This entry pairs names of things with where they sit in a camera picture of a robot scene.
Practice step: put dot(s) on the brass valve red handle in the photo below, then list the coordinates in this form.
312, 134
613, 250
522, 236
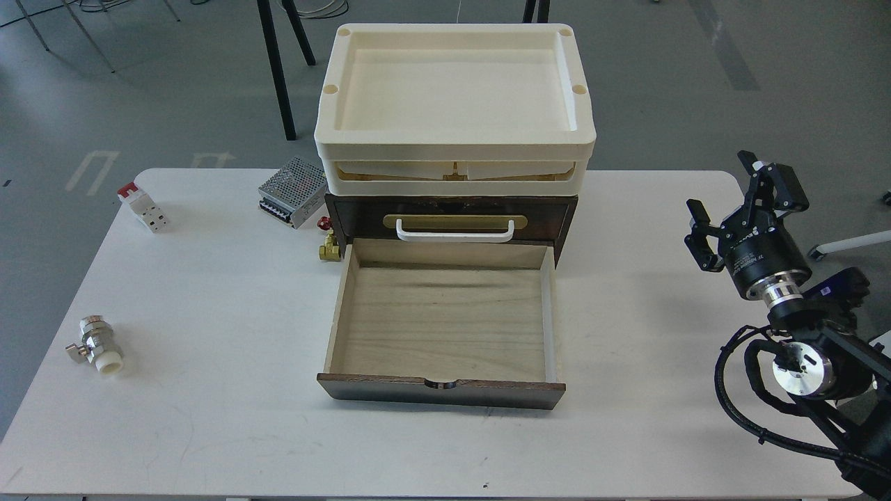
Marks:
330, 249

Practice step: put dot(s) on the dark wooden cabinet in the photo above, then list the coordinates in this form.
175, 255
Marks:
542, 220

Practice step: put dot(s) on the white chair base leg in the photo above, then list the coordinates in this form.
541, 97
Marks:
818, 252

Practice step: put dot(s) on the cream plastic tray organizer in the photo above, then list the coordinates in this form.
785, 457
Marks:
455, 110

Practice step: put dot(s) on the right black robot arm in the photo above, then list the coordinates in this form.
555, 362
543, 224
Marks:
808, 360

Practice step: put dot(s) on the black table leg right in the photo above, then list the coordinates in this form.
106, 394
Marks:
536, 11

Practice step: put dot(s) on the black table leg left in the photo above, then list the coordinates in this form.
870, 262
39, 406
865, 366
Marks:
274, 57

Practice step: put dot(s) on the white red circuit breaker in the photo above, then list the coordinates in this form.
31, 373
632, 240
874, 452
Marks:
143, 206

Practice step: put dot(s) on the metal mesh power supply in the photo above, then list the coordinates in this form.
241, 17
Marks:
294, 193

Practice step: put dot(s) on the open wooden drawer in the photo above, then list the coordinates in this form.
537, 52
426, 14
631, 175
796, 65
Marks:
457, 323

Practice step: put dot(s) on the black table leg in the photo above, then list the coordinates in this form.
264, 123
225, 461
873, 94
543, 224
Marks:
536, 11
274, 57

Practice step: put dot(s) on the silver white pipe fitting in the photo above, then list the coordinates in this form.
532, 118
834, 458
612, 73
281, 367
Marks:
97, 346

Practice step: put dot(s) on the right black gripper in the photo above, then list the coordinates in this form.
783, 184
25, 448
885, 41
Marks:
754, 242

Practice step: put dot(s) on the grey metal chair legs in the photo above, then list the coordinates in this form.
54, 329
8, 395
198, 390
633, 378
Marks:
80, 36

